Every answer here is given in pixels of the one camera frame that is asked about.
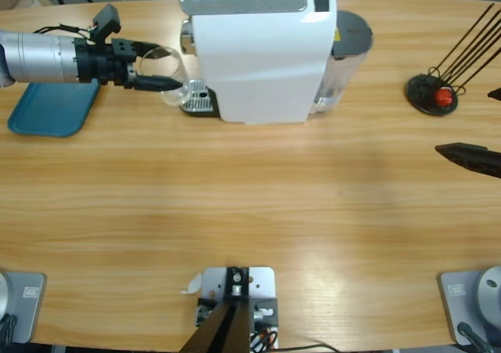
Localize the metal drip tray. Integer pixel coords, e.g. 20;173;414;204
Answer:
178;78;220;118

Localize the thin black cable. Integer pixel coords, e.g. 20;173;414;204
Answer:
278;342;342;353

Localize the teal plastic tray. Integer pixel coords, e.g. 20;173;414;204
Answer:
7;81;103;139

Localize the white coffee machine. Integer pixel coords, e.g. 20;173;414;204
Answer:
178;0;338;126

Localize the clear water tank black lid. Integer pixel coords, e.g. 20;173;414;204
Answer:
308;10;375;115

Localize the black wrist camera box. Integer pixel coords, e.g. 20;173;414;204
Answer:
92;3;121;47

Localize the coloured wire bundle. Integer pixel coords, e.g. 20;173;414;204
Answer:
250;327;279;350

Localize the white mount plate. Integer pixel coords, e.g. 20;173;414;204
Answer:
201;266;276;350

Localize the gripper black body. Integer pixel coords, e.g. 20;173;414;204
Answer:
74;37;139;91

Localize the black base cable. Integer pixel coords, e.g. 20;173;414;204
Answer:
456;321;491;353
0;314;19;346

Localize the red coffee capsule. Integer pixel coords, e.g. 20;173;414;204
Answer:
434;87;456;107

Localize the white tape tab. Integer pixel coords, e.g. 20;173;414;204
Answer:
180;273;204;296

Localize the clear drinking glass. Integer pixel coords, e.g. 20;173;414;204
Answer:
139;45;193;108

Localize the black capsule holder with rods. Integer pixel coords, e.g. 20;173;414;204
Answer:
405;2;501;117

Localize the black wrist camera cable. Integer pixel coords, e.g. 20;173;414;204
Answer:
32;23;97;41

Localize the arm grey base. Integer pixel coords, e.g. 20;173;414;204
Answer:
0;271;47;344
437;265;501;347

